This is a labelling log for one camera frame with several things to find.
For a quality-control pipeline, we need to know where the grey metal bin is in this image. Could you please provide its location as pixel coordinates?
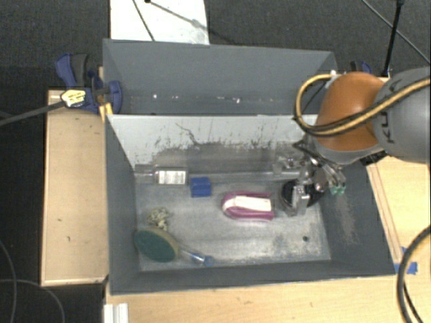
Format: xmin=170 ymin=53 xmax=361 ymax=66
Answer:
xmin=101 ymin=38 xmax=397 ymax=295

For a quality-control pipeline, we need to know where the clear glass bottle white label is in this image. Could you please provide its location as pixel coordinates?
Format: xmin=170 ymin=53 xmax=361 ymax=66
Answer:
xmin=133 ymin=164 xmax=190 ymax=186

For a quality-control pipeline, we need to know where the blue block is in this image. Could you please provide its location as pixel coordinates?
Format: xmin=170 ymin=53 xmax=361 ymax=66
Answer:
xmin=189 ymin=176 xmax=213 ymax=199

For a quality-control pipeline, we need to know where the beige lumpy object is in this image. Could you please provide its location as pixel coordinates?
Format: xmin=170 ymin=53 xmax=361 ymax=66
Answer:
xmin=145 ymin=207 xmax=171 ymax=231

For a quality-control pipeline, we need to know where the black round object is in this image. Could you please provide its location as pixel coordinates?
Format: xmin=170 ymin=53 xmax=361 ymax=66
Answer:
xmin=281 ymin=179 xmax=325 ymax=213

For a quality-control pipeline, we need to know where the green round brush blue handle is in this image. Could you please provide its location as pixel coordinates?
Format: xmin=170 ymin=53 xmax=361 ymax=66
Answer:
xmin=133 ymin=228 xmax=216 ymax=268

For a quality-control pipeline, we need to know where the pale wood board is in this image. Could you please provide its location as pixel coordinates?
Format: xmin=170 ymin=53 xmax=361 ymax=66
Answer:
xmin=39 ymin=89 xmax=110 ymax=287

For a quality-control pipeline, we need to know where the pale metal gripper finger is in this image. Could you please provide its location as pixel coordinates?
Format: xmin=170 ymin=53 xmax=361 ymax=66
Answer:
xmin=291 ymin=183 xmax=311 ymax=217
xmin=271 ymin=158 xmax=304 ymax=178

